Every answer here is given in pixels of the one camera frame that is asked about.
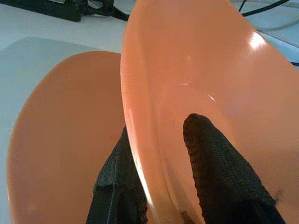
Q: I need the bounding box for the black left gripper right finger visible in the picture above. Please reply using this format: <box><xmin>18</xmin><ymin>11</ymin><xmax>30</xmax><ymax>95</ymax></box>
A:
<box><xmin>183</xmin><ymin>113</ymin><xmax>287</xmax><ymax>224</ymax></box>

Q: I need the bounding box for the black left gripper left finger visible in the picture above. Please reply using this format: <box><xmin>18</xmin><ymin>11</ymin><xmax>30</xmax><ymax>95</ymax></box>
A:
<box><xmin>86</xmin><ymin>126</ymin><xmax>150</xmax><ymax>224</ymax></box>

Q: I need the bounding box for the orange plastic plate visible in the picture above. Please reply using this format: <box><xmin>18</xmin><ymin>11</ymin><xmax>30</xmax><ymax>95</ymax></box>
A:
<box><xmin>6</xmin><ymin>50</ymin><xmax>131</xmax><ymax>224</ymax></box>

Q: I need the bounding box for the orange plastic bowl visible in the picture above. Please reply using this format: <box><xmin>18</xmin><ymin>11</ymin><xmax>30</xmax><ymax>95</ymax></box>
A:
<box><xmin>120</xmin><ymin>0</ymin><xmax>299</xmax><ymax>224</ymax></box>

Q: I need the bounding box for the black power strip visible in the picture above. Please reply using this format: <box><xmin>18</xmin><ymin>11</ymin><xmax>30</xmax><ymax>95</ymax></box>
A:
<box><xmin>29</xmin><ymin>0</ymin><xmax>115</xmax><ymax>23</ymax></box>

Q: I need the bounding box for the black counter cable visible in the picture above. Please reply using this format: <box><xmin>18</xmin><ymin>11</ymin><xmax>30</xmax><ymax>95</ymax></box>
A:
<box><xmin>240</xmin><ymin>0</ymin><xmax>290</xmax><ymax>17</ymax></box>

